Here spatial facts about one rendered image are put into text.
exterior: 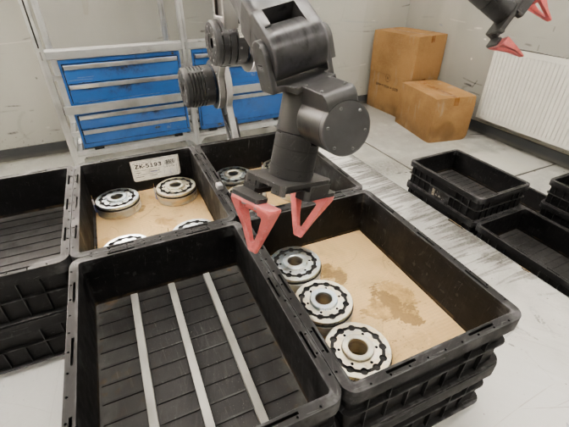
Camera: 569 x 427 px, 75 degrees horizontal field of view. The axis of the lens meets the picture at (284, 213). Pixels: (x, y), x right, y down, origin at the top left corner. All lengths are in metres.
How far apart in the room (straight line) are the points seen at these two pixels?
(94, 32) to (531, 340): 3.38
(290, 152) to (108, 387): 0.43
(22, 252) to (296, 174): 0.69
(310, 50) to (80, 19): 3.19
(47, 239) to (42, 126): 2.79
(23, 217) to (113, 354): 0.54
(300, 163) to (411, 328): 0.37
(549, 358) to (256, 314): 0.59
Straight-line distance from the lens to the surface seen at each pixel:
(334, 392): 0.48
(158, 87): 2.80
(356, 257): 0.81
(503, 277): 1.08
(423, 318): 0.72
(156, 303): 0.74
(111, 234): 0.95
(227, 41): 1.31
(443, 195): 1.75
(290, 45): 0.43
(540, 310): 1.04
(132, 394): 0.63
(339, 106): 0.38
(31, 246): 1.00
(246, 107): 3.00
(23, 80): 3.65
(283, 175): 0.46
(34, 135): 3.77
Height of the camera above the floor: 1.34
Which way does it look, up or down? 34 degrees down
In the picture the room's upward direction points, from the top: straight up
